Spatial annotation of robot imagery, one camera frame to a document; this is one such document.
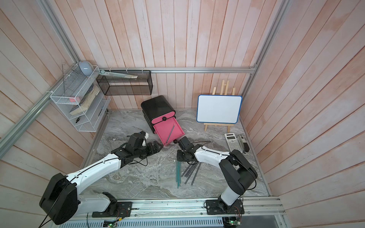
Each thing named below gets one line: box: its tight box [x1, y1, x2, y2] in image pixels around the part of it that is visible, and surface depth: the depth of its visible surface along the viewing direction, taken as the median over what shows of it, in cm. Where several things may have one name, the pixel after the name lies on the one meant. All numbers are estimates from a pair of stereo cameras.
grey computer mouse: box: [78, 60, 95, 76], surface depth 85 cm
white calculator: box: [224, 132, 243, 153], surface depth 100 cm
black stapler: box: [237, 134, 250, 154], surface depth 97 cm
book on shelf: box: [69, 83, 101, 116], surface depth 83 cm
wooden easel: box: [203, 79, 236, 133], surface depth 94 cm
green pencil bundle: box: [175, 161, 183, 189], surface depth 87 cm
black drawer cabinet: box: [140, 95, 176, 135], surface depth 101 cm
